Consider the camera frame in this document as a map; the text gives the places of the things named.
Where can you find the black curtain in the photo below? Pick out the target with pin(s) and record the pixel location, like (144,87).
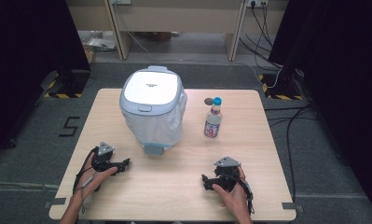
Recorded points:
(339,62)
(25,46)

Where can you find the white and blue trash bin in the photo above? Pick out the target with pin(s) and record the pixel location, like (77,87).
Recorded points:
(151,93)

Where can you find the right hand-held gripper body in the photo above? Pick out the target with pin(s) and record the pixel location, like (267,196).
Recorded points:
(227,175)

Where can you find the person's left hand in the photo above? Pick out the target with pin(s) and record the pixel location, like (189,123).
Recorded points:
(92,182)

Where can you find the beige wooden desk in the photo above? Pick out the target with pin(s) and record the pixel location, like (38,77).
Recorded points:
(180,17)

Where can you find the grey tape strip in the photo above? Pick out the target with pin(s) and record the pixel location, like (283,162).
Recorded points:
(54,202)
(292,206)

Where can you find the white wall power socket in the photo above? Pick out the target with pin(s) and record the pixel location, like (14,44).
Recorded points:
(256,3)

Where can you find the clear bottle with blue cap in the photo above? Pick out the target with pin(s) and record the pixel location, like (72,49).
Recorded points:
(213,123)

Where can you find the black stand base striped tape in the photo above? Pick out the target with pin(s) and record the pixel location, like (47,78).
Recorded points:
(280,90)
(71,85)

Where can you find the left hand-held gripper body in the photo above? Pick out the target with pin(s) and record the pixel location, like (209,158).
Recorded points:
(103,160)

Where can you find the clutter of boxes under desk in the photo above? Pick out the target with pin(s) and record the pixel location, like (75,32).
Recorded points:
(99,43)

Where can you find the person's right hand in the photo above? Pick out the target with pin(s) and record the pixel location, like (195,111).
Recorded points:
(235,199)

